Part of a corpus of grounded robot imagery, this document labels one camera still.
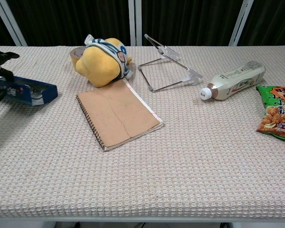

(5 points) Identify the brown packing tape roll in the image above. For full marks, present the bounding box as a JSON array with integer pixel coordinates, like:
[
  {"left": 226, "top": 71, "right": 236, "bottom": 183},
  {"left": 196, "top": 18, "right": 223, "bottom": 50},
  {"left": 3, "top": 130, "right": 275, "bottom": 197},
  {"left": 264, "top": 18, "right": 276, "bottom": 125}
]
[{"left": 70, "top": 46, "right": 87, "bottom": 68}]

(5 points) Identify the yellow plush toy striped headband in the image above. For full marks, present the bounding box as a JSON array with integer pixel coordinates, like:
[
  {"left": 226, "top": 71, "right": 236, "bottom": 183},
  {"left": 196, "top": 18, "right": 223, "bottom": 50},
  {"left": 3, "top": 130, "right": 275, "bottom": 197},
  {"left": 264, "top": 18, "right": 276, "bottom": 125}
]
[{"left": 75, "top": 34, "right": 134, "bottom": 88}]

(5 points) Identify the brown spiral notebook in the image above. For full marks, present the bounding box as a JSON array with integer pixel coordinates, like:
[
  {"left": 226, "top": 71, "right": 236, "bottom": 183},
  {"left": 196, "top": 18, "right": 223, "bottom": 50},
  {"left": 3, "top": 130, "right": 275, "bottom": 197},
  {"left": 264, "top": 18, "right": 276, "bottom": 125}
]
[{"left": 75, "top": 78, "right": 164, "bottom": 152}]

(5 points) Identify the beige woven tablecloth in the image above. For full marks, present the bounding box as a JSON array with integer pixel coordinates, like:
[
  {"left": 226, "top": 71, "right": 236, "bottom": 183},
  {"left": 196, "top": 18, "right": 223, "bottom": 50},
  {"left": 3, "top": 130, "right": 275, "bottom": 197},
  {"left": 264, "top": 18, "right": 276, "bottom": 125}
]
[{"left": 0, "top": 45, "right": 285, "bottom": 219}]

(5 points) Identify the beige plastic drink bottle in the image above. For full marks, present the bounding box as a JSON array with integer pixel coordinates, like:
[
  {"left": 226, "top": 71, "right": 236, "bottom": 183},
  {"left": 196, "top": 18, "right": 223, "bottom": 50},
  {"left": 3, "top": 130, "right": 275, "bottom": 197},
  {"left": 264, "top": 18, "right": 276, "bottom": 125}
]
[{"left": 198, "top": 60, "right": 266, "bottom": 102}]

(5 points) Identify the green snack bag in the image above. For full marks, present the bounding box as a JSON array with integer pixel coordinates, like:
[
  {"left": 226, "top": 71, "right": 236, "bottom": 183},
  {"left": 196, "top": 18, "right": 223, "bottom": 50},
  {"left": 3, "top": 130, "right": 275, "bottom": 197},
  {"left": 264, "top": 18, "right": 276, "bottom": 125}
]
[{"left": 256, "top": 85, "right": 285, "bottom": 143}]

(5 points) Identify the white frame post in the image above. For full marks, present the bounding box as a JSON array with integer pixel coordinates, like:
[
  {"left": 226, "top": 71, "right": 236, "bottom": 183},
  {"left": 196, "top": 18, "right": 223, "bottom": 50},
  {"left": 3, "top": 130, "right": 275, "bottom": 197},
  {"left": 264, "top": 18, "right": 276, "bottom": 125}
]
[
  {"left": 229, "top": 0, "right": 254, "bottom": 47},
  {"left": 129, "top": 0, "right": 142, "bottom": 47},
  {"left": 0, "top": 0, "right": 28, "bottom": 47}
]

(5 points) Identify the metal wire folding stand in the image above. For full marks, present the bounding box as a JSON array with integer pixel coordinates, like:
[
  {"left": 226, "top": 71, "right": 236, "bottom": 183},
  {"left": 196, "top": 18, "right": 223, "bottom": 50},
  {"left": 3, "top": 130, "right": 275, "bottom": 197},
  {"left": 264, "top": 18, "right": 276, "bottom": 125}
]
[{"left": 137, "top": 34, "right": 203, "bottom": 93}]

